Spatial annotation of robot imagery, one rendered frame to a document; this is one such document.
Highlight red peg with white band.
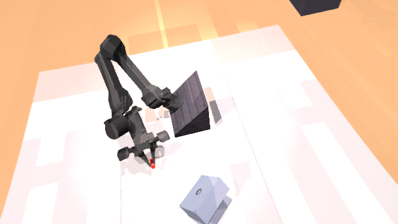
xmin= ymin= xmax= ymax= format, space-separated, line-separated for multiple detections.
xmin=149 ymin=158 xmax=155 ymax=169

